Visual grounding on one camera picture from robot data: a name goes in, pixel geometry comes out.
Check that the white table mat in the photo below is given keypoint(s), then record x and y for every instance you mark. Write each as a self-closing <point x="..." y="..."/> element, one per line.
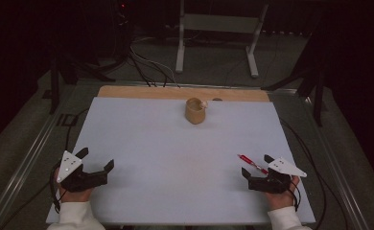
<point x="175" y="159"/>

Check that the black stand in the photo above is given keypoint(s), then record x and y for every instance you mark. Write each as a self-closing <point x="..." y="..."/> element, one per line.
<point x="54" y="89"/>
<point x="317" y="96"/>

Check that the wooden pen holder cup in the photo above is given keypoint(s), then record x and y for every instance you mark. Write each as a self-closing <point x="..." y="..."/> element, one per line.
<point x="195" y="115"/>

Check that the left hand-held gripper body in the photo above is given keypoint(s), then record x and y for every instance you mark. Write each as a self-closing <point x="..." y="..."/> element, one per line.
<point x="92" y="179"/>

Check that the person's left hand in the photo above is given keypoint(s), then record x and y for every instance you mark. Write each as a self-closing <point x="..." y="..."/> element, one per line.
<point x="74" y="196"/>

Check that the white metal stand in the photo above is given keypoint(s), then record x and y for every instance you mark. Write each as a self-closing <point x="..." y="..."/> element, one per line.
<point x="218" y="23"/>

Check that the red pen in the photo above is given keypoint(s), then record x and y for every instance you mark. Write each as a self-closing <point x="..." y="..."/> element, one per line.
<point x="250" y="162"/>

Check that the metal floor rail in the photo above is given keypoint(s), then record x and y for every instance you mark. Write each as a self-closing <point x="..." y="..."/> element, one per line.
<point x="25" y="166"/>
<point x="338" y="179"/>

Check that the person's right hand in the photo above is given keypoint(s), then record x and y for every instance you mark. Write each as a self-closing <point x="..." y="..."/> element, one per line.
<point x="281" y="200"/>

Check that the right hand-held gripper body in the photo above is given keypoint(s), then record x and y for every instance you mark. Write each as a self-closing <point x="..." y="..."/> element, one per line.
<point x="271" y="184"/>

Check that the black device with red light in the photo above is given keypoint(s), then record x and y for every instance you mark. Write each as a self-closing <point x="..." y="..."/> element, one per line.
<point x="122" y="28"/>

